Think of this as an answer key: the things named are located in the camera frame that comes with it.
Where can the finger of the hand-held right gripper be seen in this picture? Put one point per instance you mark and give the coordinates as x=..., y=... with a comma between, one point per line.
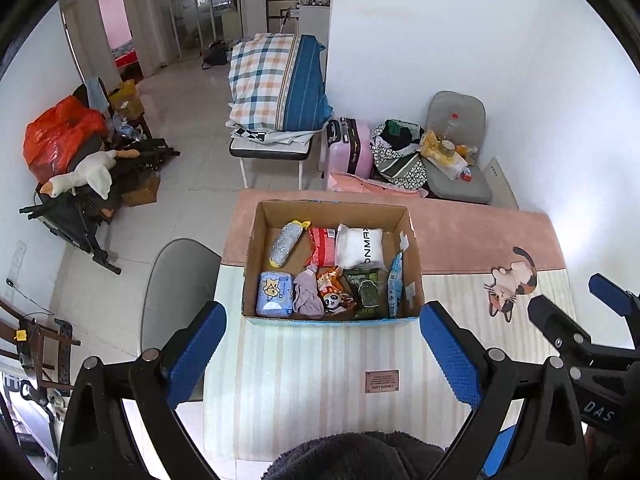
x=612, y=294
x=550, y=317

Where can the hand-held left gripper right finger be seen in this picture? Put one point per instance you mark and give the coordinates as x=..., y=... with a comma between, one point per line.
x=452, y=355

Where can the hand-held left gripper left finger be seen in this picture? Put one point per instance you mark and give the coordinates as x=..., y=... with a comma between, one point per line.
x=195, y=355

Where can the light blue slim packet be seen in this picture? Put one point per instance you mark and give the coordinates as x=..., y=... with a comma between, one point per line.
x=396, y=285

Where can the blue tissue pack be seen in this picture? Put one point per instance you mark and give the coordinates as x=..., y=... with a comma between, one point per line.
x=274, y=294

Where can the green wet wipes pack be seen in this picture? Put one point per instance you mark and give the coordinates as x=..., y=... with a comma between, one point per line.
x=367, y=292

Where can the purple cloth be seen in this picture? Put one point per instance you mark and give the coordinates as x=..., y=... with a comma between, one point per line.
x=307, y=295

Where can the panda print snack packet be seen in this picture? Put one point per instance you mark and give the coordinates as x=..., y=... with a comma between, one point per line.
x=336, y=297

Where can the grey glitter pouch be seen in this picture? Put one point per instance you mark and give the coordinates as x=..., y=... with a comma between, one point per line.
x=284, y=245

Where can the white soft packet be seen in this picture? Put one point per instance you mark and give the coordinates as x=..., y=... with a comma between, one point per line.
x=359, y=247

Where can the red packet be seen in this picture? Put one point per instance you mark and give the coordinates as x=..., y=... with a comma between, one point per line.
x=322, y=247

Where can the grey plastic chair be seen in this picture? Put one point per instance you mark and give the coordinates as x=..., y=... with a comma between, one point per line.
x=175, y=285

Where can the white leaning board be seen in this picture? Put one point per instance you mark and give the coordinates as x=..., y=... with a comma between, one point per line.
x=501, y=185

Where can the person's dark fleece clothing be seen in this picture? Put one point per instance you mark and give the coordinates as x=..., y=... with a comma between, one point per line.
x=355, y=460

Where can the dark wooden chair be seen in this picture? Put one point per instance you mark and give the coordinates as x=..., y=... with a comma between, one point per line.
x=40, y=345

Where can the small brown cardboard box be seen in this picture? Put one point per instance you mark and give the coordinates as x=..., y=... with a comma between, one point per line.
x=142, y=190

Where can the black folded stroller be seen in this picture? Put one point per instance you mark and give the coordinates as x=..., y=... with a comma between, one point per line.
x=70, y=215

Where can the pink cloth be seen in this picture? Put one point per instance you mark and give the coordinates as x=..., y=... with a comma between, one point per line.
x=365, y=183

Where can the brown tape roll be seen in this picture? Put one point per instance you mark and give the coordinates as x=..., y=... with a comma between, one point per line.
x=447, y=147

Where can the black white patterned bag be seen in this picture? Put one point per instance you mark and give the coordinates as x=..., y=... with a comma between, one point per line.
x=397, y=160

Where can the yellow plastic bag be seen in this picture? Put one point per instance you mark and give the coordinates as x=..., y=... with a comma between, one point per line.
x=432, y=147

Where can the white goose plush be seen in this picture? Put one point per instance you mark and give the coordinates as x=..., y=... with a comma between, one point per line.
x=92, y=172

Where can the clear plastic bottle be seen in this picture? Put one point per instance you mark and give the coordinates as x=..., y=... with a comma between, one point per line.
x=450, y=127

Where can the white folding bench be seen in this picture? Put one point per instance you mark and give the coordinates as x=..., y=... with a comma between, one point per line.
x=270, y=147

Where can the pink suitcase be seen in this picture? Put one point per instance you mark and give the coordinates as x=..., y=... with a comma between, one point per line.
x=352, y=147

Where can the grey cushioned chair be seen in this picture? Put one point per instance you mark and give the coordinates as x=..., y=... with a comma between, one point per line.
x=457, y=105

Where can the red plastic bag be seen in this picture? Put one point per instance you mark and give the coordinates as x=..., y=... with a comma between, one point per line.
x=55, y=132

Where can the plaid quilt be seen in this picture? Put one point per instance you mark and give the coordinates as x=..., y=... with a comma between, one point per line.
x=275, y=80

